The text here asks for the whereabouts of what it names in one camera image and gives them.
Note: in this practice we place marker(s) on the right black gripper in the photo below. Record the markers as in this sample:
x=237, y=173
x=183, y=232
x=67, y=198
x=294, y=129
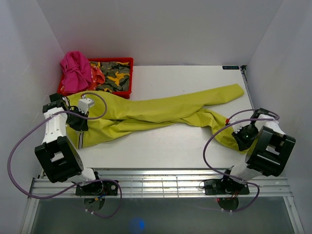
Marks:
x=243, y=145

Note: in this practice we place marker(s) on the pink garment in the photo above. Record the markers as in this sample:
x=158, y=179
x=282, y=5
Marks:
x=77, y=72

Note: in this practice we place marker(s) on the red plastic bin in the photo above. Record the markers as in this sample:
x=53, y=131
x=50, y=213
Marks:
x=125, y=95

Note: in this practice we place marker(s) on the yellow-green trousers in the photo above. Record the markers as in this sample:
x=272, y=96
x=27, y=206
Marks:
x=115, y=117

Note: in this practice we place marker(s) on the blue table label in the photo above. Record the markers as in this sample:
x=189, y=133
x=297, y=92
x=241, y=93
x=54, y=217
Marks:
x=230, y=67

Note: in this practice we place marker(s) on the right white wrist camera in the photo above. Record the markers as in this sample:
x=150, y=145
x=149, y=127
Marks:
x=235, y=125

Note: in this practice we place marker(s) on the aluminium rail frame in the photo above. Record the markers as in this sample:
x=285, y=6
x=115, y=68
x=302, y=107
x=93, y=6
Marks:
x=160, y=171

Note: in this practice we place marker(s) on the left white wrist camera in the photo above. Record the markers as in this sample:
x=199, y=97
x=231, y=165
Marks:
x=84, y=104

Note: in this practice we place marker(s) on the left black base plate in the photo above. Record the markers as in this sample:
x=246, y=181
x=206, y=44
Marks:
x=97, y=189

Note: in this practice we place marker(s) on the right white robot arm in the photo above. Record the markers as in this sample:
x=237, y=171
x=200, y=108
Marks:
x=268, y=147

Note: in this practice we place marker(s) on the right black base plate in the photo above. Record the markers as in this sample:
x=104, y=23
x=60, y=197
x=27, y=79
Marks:
x=212, y=189

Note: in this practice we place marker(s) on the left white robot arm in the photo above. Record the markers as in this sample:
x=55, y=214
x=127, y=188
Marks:
x=57, y=154

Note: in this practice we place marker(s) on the orange patterned garment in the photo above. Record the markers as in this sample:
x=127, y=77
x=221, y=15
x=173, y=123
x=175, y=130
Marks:
x=97, y=78

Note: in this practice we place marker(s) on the camouflage garment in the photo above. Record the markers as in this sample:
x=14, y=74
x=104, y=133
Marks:
x=117, y=76

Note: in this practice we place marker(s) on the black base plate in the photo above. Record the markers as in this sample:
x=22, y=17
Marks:
x=212, y=189
x=97, y=189

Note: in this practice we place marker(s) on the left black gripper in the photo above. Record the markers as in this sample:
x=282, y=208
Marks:
x=82, y=126

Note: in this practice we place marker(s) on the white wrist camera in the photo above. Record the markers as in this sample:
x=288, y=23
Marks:
x=84, y=104
x=235, y=125

